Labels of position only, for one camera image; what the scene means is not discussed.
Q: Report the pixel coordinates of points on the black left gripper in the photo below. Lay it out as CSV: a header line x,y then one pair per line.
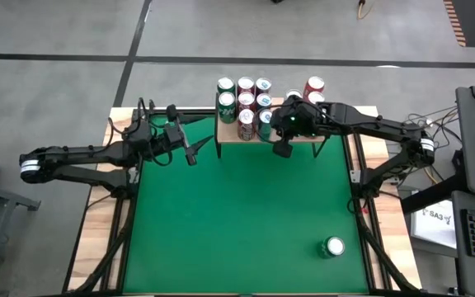
x,y
175,136

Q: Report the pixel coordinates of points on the green table mat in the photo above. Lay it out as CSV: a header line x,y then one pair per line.
x,y
229,247

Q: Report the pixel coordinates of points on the white pink soda can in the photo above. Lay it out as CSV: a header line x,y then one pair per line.
x,y
293,93

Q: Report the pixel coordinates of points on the black desk support bar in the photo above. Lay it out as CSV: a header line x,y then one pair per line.
x,y
431,194

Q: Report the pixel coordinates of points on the red Fanta strawberry can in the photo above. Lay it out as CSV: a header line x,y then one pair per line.
x,y
314,83
316,97

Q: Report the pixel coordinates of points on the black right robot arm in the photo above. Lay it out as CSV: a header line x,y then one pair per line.
x,y
386,128

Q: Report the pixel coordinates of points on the wooden shelf black metal frame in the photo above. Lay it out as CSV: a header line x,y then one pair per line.
x,y
229,134

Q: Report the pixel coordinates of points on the white paper sign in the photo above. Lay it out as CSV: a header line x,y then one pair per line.
x,y
433,229

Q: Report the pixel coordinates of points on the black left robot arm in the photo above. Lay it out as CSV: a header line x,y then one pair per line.
x,y
89,154

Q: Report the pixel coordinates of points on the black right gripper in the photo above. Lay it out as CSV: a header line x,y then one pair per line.
x,y
303,121

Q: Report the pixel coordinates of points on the black metal table frame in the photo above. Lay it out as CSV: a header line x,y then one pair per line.
x,y
204,111

